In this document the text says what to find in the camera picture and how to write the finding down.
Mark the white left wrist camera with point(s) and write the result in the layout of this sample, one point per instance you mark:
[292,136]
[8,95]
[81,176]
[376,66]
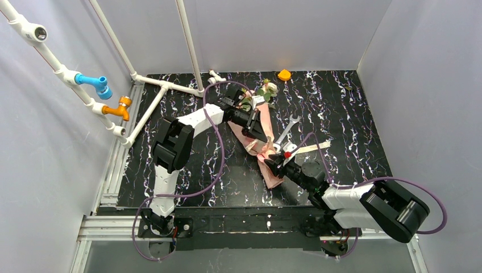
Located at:
[256,101]

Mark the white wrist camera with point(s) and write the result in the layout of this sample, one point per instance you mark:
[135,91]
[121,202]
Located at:
[288,152]
[256,101]

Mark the fake white rose stem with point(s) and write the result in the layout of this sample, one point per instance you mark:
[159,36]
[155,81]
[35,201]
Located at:
[245,103]

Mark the small orange object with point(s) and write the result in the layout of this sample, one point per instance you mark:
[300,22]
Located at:
[284,75]

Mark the metal wrench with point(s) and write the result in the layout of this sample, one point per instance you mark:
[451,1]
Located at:
[292,121]

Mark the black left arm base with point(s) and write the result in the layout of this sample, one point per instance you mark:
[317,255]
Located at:
[170,227]

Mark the white PVC pipe frame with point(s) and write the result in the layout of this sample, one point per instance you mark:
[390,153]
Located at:
[38,110]

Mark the fake cream rose stem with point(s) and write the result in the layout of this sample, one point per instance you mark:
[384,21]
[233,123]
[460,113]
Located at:
[268,90]

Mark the beige printed ribbon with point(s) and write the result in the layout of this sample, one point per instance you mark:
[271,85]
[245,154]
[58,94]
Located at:
[312,147]

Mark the pink wrapping paper sheet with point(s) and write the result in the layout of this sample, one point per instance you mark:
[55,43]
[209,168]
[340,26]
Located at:
[261,150]

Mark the brass orange tap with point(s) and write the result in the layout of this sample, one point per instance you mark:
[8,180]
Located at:
[121,111]

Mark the small white pipe fitting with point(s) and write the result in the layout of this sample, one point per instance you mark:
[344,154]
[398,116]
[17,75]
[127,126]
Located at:
[215,78]

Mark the aluminium rail frame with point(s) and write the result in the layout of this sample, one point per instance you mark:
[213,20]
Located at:
[229,203]

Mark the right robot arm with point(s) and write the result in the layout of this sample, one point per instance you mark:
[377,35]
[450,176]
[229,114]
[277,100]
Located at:
[380,205]

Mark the blue plastic tap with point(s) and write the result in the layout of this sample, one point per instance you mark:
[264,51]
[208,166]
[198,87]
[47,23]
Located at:
[100,84]

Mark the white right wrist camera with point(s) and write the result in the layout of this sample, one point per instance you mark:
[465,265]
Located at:
[288,152]

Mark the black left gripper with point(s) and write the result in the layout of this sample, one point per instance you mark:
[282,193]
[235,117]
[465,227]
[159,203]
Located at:
[249,123]

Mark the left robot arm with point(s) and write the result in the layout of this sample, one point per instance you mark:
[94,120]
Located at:
[173,144]

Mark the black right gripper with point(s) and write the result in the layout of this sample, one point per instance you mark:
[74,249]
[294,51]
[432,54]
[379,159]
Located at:
[282,165]

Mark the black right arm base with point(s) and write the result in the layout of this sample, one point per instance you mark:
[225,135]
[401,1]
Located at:
[345,239]

